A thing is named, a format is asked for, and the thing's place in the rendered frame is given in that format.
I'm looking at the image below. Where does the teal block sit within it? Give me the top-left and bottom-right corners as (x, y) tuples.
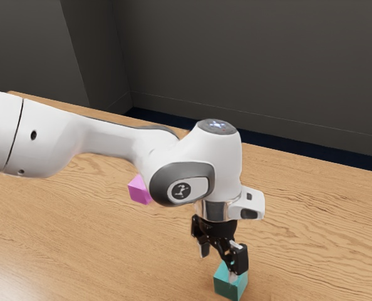
(212, 261), (249, 301)

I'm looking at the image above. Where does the pink block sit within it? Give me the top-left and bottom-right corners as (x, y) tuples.
(127, 174), (152, 206)

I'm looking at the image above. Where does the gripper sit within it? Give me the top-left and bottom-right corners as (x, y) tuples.
(190, 214), (249, 282)

